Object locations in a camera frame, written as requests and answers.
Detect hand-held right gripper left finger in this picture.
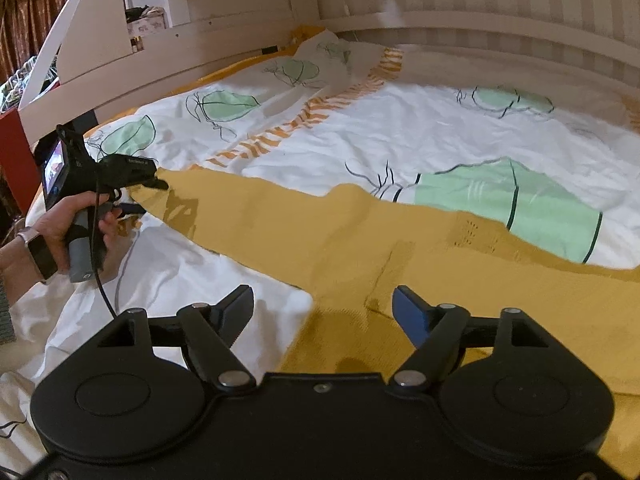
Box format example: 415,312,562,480
97,284,257,391

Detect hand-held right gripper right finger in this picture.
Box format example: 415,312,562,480
390,284,551,390

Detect white leaf-print duvet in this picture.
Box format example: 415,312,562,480
0,27,640,480

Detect mustard yellow knitted sweater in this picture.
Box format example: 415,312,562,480
145,166,640,480

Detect person's left hand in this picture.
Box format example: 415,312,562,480
37,193,124,272

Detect person's left forearm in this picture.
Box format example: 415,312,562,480
0,237,42,308

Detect clothes on hangers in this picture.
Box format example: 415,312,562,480
0,52,62,113

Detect black cable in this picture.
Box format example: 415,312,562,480
86,192,120,319

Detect red cabinet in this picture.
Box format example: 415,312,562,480
0,109,42,198

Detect brown curtain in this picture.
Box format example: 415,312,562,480
0,0,77,86

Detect wrist watch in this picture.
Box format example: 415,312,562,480
16,227,59,281

